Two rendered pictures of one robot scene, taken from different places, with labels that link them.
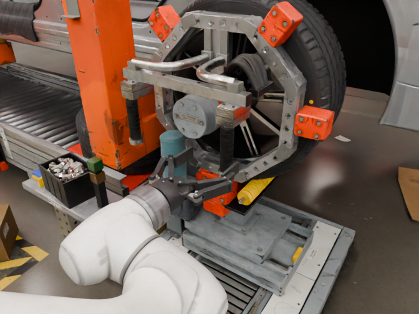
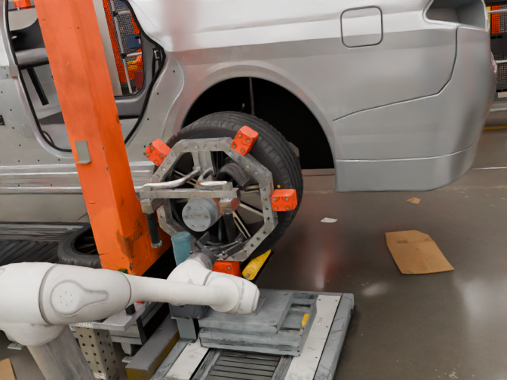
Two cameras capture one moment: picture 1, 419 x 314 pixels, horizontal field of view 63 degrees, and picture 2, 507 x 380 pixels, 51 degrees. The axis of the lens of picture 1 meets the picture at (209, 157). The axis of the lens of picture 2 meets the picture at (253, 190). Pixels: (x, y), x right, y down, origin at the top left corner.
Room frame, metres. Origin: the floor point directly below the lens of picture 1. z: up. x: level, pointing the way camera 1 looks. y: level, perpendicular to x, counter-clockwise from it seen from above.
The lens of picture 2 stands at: (-1.07, 0.26, 1.63)
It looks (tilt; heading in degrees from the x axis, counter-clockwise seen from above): 19 degrees down; 347
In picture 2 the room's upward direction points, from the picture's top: 8 degrees counter-clockwise
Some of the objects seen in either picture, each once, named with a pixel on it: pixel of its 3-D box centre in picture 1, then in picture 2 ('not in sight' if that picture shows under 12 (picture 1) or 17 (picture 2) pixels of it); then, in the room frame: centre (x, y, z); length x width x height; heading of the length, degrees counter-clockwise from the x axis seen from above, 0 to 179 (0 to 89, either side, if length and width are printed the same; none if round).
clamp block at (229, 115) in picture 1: (234, 111); (229, 202); (0.81, -0.06, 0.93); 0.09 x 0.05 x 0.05; 146
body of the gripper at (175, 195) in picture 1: (170, 191); (207, 256); (0.60, 0.08, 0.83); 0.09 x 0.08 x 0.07; 146
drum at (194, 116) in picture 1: (208, 108); (206, 207); (1.02, 0.00, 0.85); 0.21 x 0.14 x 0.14; 146
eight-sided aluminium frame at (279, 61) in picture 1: (220, 101); (213, 200); (1.08, -0.04, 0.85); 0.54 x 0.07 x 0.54; 56
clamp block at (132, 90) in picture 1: (137, 86); (152, 202); (1.00, 0.22, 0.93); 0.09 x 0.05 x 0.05; 146
